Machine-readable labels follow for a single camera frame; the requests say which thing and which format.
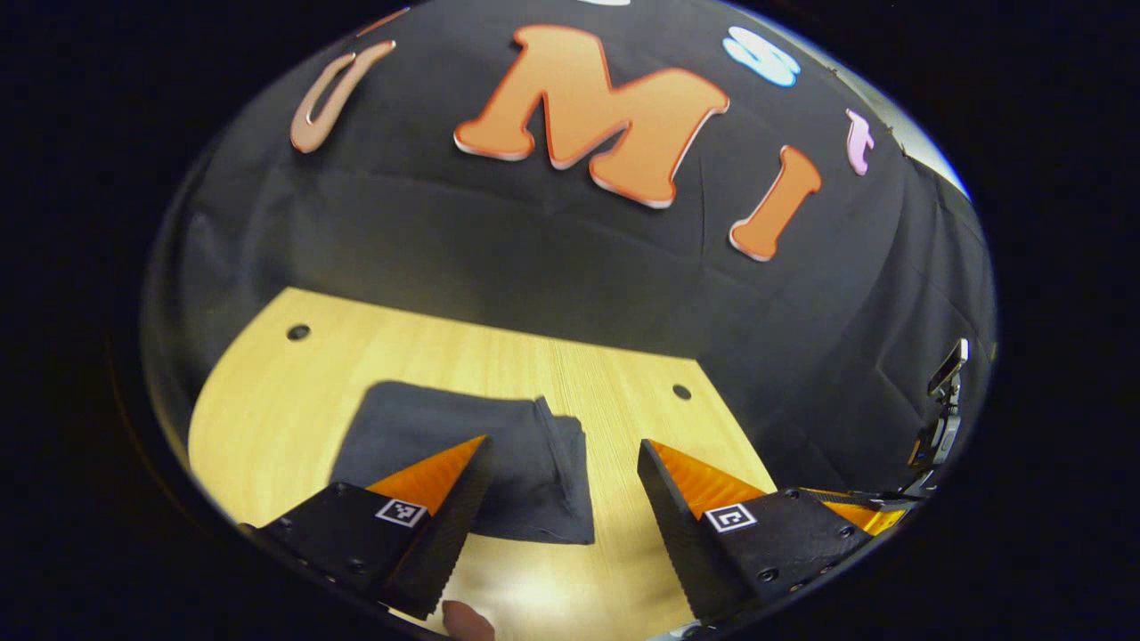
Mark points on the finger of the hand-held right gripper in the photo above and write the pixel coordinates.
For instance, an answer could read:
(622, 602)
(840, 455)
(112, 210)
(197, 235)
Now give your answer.
(859, 518)

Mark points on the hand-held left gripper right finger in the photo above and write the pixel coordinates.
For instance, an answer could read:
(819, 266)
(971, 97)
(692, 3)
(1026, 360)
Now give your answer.
(668, 525)

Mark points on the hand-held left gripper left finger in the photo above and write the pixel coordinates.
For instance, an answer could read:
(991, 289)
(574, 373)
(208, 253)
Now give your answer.
(450, 525)

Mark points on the dark blue jeans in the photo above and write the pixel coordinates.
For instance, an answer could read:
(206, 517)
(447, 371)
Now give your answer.
(499, 445)

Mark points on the black backdrop cloth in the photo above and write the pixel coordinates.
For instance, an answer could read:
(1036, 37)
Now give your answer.
(534, 249)

